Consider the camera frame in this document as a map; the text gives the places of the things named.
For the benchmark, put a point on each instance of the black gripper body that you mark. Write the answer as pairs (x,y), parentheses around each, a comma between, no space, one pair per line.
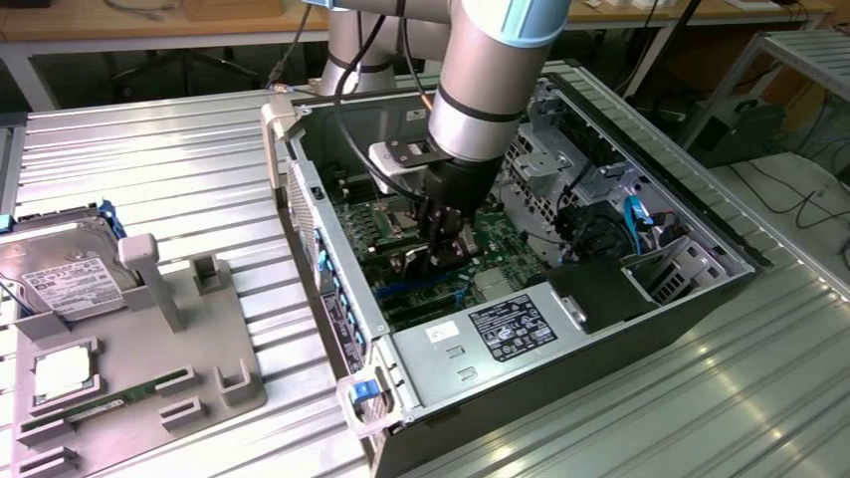
(464,184)

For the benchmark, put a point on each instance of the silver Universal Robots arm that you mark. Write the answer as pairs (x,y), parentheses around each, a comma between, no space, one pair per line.
(477,74)

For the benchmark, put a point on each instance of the green Dell motherboard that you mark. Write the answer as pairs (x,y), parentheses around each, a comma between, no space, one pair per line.
(511,249)

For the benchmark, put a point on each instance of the silver chipset heatsink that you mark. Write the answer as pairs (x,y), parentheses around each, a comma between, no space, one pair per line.
(499,285)

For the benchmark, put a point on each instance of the blue expansion slot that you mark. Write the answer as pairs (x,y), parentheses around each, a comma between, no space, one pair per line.
(415,290)

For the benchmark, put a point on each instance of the metal disk bay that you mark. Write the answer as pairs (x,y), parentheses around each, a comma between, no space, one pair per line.
(540,167)

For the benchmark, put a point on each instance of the silver power supply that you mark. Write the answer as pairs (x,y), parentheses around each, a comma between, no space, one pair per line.
(431,363)

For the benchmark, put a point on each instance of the black plastic shroud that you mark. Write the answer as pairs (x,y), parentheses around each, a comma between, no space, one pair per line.
(597,294)

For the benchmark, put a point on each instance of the black and silver PC case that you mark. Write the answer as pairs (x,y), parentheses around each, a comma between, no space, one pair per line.
(531,423)

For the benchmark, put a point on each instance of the black box under desk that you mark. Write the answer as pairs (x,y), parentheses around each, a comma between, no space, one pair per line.
(736,134)

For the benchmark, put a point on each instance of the black chair base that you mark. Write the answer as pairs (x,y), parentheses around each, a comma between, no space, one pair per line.
(185,65)

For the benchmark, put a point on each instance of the grey parts rack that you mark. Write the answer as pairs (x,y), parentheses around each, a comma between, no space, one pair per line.
(132,348)

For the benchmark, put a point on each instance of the hard disk in blue carrier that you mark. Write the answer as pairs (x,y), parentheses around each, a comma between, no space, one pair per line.
(60,269)

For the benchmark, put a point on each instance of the green RAM stick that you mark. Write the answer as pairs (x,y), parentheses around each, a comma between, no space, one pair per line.
(112,401)

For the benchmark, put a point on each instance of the silver CPU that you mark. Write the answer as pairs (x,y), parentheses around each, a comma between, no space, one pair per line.
(62,373)

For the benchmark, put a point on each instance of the CPU socket with metal frame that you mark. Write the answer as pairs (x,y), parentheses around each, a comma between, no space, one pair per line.
(391,219)

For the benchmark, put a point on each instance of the aluminium frame table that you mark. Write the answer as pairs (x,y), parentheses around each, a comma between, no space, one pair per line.
(803,55)

